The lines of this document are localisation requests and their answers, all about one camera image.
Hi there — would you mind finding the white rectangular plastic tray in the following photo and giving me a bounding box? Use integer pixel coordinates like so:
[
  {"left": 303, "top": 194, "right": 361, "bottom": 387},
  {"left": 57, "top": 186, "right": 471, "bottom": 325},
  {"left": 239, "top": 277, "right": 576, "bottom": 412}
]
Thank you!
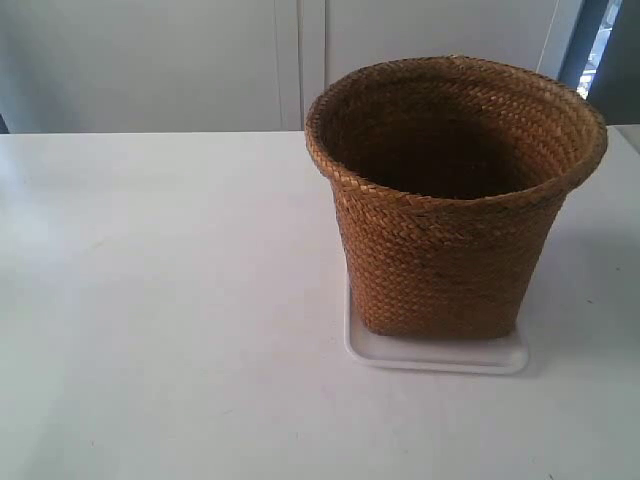
[{"left": 344, "top": 290, "right": 529, "bottom": 376}]

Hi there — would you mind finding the brown woven wicker basket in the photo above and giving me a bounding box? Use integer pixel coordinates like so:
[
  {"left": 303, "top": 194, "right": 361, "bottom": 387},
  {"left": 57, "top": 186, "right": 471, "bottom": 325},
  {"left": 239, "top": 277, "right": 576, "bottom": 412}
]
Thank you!
[{"left": 304, "top": 55, "right": 608, "bottom": 340}]

